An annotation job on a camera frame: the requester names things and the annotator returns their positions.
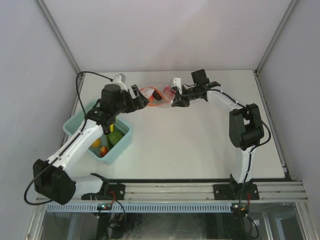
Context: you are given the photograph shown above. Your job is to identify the blue slotted cable duct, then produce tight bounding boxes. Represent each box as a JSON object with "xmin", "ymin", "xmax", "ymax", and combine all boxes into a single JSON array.
[{"xmin": 45, "ymin": 202, "xmax": 232, "ymax": 213}]

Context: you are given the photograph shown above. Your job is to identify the fake dark plum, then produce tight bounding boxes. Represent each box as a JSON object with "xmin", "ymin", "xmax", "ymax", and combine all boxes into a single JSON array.
[{"xmin": 152, "ymin": 90, "xmax": 163, "ymax": 101}]

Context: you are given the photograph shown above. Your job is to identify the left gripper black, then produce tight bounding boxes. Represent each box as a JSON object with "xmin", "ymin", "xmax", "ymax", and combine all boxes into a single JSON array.
[{"xmin": 112, "ymin": 85, "xmax": 149, "ymax": 116}]

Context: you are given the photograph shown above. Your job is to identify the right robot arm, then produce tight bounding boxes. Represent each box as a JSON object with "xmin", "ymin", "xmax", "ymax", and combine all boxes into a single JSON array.
[{"xmin": 170, "ymin": 69, "xmax": 265, "ymax": 200}]

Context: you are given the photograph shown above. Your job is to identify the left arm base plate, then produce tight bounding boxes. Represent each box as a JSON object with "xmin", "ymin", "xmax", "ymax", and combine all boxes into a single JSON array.
[{"xmin": 100, "ymin": 183, "xmax": 126, "ymax": 201}]

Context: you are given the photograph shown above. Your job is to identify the fake green vegetable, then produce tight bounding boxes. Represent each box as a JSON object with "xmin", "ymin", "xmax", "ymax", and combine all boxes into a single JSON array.
[{"xmin": 106, "ymin": 130, "xmax": 124, "ymax": 147}]

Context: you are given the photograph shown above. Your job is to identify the fake red yellow apple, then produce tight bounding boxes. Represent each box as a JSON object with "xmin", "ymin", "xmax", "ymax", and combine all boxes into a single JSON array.
[{"xmin": 162, "ymin": 85, "xmax": 175, "ymax": 99}]

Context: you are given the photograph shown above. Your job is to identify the teal plastic bin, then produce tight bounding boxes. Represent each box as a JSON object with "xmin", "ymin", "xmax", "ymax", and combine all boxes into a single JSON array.
[{"xmin": 62, "ymin": 110, "xmax": 133, "ymax": 165}]

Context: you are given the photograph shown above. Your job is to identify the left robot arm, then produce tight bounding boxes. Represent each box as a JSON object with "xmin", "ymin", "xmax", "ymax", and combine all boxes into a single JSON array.
[{"xmin": 29, "ymin": 83, "xmax": 149, "ymax": 205}]

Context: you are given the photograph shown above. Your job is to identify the fake small peach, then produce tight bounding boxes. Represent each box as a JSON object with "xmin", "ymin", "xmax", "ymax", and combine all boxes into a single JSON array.
[{"xmin": 99, "ymin": 146, "xmax": 109, "ymax": 158}]

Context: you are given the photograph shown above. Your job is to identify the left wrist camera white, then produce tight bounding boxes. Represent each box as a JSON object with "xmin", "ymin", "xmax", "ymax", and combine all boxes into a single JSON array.
[{"xmin": 112, "ymin": 73, "xmax": 128, "ymax": 91}]

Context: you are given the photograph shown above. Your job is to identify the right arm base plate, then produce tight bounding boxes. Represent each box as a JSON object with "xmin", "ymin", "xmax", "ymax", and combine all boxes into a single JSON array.
[{"xmin": 213, "ymin": 183, "xmax": 260, "ymax": 201}]

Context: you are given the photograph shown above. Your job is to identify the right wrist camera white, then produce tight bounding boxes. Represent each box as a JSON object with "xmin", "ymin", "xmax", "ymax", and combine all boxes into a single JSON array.
[{"xmin": 170, "ymin": 77, "xmax": 182, "ymax": 94}]

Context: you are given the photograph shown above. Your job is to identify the aluminium rail frame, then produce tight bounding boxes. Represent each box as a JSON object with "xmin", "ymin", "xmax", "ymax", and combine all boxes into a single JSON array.
[{"xmin": 36, "ymin": 181, "xmax": 308, "ymax": 203}]

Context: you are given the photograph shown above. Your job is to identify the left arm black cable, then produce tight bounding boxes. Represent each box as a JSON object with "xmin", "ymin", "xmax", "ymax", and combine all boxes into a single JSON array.
[{"xmin": 74, "ymin": 71, "xmax": 113, "ymax": 118}]

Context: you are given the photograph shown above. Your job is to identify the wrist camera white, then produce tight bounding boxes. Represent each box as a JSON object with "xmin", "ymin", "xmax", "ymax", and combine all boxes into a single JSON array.
[
  {"xmin": 112, "ymin": 73, "xmax": 128, "ymax": 91},
  {"xmin": 170, "ymin": 77, "xmax": 182, "ymax": 94}
]

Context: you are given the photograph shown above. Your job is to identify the clear zip top bag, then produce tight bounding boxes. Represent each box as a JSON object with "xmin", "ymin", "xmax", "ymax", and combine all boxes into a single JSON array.
[{"xmin": 139, "ymin": 83, "xmax": 176, "ymax": 108}]

